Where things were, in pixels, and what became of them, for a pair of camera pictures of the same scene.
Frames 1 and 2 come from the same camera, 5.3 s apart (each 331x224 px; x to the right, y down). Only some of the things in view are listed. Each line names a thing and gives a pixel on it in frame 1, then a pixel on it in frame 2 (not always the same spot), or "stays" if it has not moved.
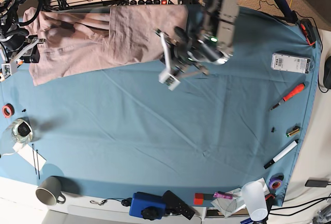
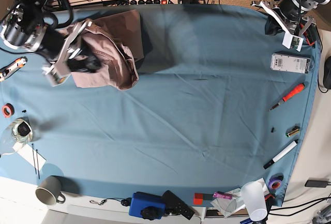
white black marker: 283,154 stays
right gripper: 26,49 → 57,50
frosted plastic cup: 253,192 stays
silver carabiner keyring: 101,203 stays
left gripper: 180,49 → 299,25
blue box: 141,200 stays
